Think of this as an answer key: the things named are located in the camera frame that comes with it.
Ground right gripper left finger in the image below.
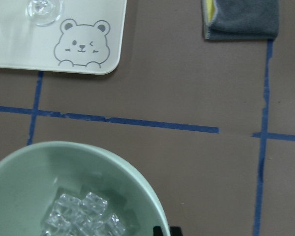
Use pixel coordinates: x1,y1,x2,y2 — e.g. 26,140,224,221
153,226,163,236

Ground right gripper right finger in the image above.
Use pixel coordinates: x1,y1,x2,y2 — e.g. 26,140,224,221
170,226,183,236

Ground green bowl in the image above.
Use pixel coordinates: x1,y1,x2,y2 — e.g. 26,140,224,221
0,142,170,236

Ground cream bear serving tray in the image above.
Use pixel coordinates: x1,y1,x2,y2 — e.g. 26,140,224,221
0,0,127,75

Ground grey folded cloth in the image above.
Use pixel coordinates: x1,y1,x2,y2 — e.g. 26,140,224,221
202,0,279,41

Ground clear wine glass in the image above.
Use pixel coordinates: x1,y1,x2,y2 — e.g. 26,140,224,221
26,0,64,26

